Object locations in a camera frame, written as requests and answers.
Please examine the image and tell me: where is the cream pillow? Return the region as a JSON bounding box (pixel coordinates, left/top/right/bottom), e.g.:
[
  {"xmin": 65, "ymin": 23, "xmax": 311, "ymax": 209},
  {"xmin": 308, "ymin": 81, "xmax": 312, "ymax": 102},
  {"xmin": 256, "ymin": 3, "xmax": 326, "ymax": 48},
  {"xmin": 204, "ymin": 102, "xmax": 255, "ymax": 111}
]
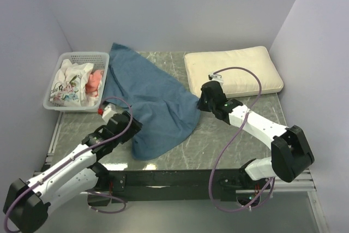
[{"xmin": 184, "ymin": 46, "xmax": 284, "ymax": 98}]

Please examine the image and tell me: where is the blue pillowcase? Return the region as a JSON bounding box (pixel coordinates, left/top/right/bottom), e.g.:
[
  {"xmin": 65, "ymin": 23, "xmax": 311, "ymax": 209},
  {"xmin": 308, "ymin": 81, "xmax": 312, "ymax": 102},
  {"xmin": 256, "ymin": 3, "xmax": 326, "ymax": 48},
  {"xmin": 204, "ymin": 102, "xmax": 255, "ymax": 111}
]
[{"xmin": 103, "ymin": 43, "xmax": 200, "ymax": 160}]

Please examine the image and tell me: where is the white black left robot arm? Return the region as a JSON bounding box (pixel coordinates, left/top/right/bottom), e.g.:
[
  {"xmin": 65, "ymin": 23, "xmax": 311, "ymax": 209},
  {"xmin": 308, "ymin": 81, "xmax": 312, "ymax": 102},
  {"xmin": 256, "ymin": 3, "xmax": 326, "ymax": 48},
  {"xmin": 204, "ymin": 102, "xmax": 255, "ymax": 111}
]
[{"xmin": 3, "ymin": 111, "xmax": 142, "ymax": 232}]

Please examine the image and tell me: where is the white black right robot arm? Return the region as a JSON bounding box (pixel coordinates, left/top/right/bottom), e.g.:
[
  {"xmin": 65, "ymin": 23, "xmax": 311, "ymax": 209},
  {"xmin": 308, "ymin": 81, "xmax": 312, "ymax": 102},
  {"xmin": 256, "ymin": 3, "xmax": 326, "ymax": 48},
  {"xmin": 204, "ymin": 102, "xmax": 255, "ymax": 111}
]
[{"xmin": 198, "ymin": 81, "xmax": 315, "ymax": 189}]

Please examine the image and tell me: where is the pink cloth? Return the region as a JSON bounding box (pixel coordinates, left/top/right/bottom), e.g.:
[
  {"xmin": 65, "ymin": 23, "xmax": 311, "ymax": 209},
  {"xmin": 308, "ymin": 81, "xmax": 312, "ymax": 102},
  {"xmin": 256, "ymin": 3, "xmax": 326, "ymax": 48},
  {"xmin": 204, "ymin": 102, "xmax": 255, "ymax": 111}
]
[{"xmin": 85, "ymin": 70, "xmax": 104, "ymax": 97}]

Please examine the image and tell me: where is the white plastic basket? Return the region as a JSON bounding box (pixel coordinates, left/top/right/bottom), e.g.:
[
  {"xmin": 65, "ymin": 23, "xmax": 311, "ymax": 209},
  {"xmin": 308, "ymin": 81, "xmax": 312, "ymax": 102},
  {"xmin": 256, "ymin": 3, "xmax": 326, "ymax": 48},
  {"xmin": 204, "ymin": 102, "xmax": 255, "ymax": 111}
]
[{"xmin": 43, "ymin": 52, "xmax": 110, "ymax": 112}]

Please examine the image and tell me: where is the white printed cloth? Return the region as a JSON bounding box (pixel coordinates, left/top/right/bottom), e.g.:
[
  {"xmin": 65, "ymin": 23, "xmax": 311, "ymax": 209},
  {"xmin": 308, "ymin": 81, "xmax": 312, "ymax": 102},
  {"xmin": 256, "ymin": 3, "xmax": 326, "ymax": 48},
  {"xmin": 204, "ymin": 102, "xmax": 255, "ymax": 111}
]
[{"xmin": 50, "ymin": 59, "xmax": 94, "ymax": 107}]

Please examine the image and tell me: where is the black base beam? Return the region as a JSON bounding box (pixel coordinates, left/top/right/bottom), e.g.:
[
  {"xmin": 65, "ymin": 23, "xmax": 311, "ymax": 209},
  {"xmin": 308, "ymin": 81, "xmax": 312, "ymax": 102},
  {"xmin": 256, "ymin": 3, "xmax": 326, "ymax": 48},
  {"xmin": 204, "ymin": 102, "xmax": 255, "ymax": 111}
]
[{"xmin": 93, "ymin": 169, "xmax": 266, "ymax": 201}]

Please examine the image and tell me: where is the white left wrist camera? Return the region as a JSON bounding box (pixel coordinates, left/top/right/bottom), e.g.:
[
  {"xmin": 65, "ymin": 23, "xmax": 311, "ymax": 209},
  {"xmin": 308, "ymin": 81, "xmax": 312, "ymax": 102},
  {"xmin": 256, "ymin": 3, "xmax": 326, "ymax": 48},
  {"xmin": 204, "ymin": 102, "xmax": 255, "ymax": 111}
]
[{"xmin": 97, "ymin": 103, "xmax": 120, "ymax": 123}]

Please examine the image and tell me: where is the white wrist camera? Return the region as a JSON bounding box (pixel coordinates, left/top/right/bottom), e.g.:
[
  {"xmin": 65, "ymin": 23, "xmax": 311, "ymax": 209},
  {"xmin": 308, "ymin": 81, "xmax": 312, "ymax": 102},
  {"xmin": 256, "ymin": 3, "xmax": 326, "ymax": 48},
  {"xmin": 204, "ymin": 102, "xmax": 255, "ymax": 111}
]
[
  {"xmin": 97, "ymin": 103, "xmax": 120, "ymax": 123},
  {"xmin": 208, "ymin": 73, "xmax": 224, "ymax": 86}
]

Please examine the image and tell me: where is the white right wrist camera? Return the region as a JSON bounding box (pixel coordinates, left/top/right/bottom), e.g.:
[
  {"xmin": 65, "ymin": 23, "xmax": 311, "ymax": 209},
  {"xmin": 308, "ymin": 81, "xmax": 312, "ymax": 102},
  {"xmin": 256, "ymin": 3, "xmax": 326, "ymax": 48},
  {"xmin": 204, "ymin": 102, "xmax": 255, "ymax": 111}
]
[{"xmin": 208, "ymin": 73, "xmax": 224, "ymax": 86}]

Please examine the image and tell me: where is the aluminium rail frame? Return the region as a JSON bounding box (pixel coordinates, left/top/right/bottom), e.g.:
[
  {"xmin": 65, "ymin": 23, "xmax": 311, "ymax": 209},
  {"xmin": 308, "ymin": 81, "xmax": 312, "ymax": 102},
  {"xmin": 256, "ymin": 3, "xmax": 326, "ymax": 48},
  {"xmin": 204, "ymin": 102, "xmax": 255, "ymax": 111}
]
[{"xmin": 16, "ymin": 112, "xmax": 329, "ymax": 233}]

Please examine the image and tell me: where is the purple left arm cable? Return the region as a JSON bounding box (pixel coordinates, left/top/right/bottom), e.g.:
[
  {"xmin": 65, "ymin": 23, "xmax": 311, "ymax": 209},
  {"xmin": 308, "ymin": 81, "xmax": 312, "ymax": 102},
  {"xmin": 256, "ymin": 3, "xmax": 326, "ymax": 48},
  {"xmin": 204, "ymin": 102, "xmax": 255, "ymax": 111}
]
[{"xmin": 2, "ymin": 96, "xmax": 134, "ymax": 233}]

